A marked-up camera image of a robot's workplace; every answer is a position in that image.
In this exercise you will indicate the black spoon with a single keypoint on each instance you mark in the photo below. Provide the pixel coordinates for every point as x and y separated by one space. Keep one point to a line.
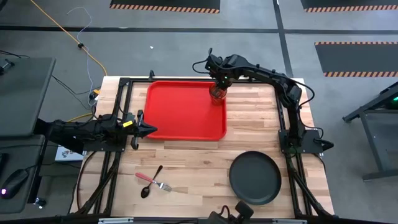
145 192

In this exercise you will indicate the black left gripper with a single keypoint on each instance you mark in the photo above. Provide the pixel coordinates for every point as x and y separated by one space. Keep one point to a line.
136 127

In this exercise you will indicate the white printed box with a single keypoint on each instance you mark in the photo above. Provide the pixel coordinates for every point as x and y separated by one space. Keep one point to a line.
66 154

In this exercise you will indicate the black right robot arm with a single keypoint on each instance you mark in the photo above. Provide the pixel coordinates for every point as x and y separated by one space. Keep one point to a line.
264 74

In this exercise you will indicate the grey desk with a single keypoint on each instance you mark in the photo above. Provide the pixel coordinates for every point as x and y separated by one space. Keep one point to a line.
25 96

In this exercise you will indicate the small black desk object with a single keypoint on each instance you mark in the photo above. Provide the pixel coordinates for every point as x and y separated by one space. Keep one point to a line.
5 66

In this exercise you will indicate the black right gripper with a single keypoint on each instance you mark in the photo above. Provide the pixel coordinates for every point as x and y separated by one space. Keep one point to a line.
224 76

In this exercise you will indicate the black mat with hazard stripes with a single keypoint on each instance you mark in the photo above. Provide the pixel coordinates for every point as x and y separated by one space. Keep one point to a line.
348 3
164 3
357 57

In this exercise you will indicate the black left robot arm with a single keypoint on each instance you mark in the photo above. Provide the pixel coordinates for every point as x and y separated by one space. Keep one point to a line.
93 130

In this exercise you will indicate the black table-level camera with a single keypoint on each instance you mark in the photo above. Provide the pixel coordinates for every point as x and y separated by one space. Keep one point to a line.
239 213

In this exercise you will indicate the black computer mouse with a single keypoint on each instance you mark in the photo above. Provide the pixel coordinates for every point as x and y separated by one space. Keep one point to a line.
14 183

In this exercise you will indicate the black aluminium table frame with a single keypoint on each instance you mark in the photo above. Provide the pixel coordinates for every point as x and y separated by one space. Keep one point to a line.
136 80

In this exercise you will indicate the black round plate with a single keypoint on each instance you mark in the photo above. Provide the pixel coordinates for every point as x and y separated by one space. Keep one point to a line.
255 179

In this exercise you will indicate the black desk mat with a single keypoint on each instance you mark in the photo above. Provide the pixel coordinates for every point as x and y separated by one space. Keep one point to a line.
18 149

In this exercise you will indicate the amber translucent plastic cup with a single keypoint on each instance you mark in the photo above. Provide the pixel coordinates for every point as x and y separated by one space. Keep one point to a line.
217 98

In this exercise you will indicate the red plastic tray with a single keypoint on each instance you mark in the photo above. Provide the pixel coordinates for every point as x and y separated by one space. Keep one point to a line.
183 112

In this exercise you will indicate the black side table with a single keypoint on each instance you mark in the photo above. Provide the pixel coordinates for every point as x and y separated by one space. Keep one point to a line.
373 130

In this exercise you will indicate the silver frame bracket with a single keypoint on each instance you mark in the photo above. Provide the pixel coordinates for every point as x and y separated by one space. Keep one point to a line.
289 221
115 220

